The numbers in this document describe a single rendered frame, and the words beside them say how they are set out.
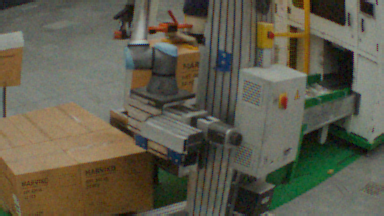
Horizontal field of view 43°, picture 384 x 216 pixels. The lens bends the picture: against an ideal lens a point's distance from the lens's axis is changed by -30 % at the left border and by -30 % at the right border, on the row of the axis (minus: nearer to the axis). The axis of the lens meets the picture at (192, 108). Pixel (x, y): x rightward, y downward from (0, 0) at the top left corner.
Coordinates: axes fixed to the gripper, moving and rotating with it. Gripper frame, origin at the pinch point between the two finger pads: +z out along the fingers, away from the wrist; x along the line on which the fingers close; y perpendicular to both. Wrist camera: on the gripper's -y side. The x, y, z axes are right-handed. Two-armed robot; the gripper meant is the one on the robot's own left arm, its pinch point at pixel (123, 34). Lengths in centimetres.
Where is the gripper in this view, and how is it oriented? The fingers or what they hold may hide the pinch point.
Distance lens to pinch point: 369.0
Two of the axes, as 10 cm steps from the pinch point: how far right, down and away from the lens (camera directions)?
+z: -0.8, 9.5, 3.0
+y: 7.4, -1.5, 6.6
